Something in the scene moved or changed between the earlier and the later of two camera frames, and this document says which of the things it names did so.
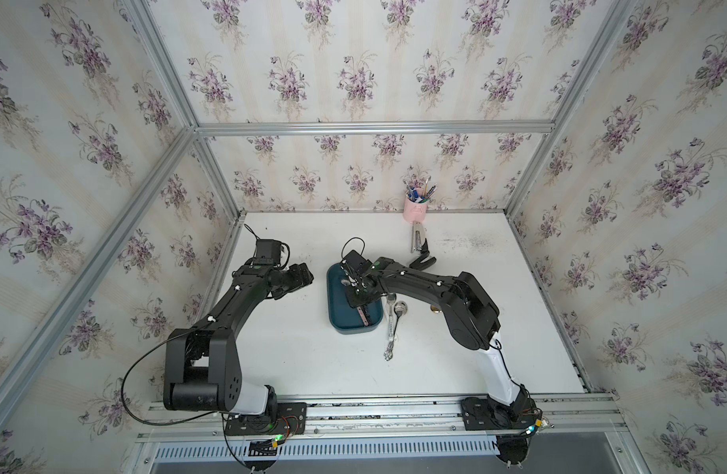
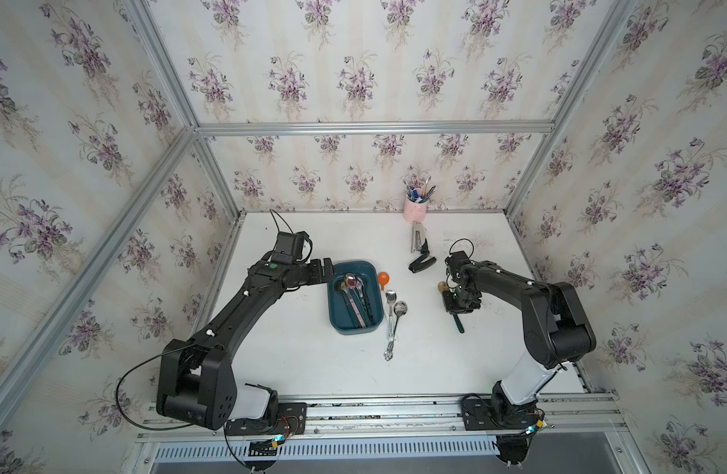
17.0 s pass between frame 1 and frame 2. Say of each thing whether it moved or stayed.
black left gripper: moved
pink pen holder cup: stayed
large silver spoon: stayed
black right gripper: moved
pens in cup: stayed
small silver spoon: stayed
